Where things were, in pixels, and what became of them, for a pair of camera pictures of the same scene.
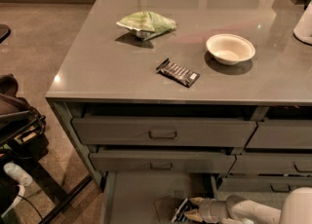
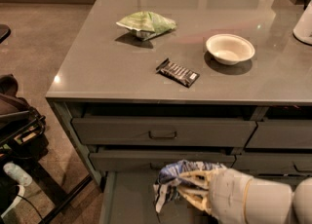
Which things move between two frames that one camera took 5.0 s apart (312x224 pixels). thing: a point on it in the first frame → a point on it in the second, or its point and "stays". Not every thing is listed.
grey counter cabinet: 166,105 stays
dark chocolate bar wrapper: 176,73 stays
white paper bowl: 230,49 stays
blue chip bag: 180,215 → 166,187
